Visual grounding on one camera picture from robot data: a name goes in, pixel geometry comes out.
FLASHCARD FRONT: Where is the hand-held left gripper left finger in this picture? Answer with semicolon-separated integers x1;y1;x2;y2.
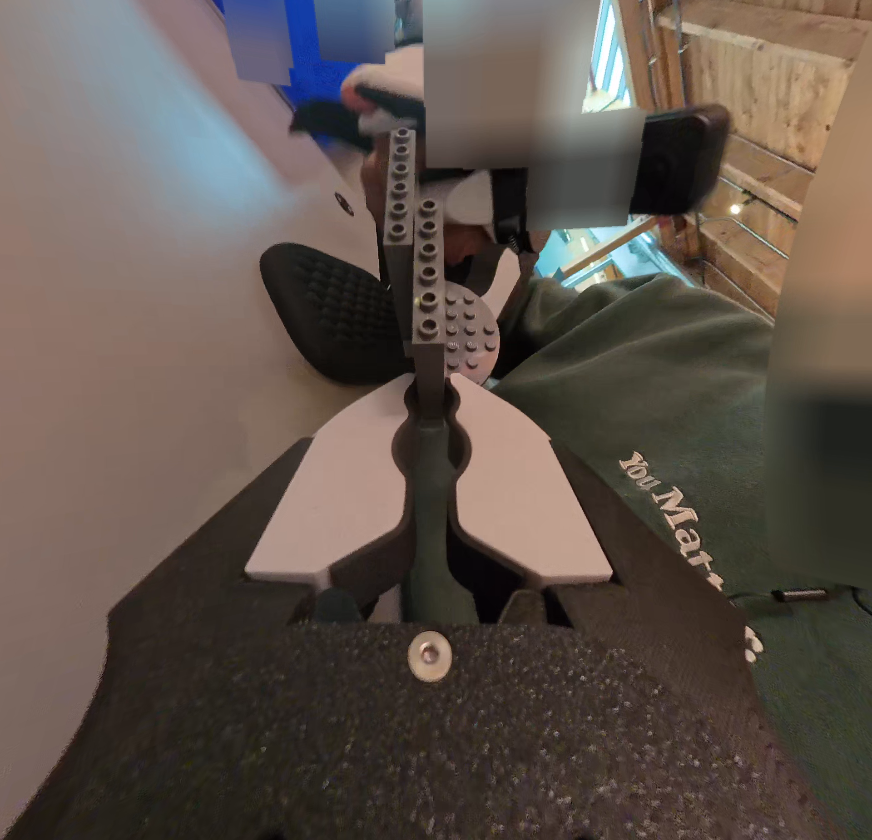
243;373;419;604

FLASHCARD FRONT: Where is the round grey studded plate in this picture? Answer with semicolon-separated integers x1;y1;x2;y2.
441;282;504;386

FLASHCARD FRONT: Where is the green sweatshirt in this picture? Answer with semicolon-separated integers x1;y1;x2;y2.
487;271;872;840

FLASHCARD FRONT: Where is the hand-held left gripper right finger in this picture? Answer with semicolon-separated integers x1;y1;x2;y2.
444;373;614;590

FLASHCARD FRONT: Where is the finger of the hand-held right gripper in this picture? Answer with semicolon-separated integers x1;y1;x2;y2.
476;246;541;325

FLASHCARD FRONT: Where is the blue plastic tote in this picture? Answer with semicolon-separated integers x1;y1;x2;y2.
184;0;355;105

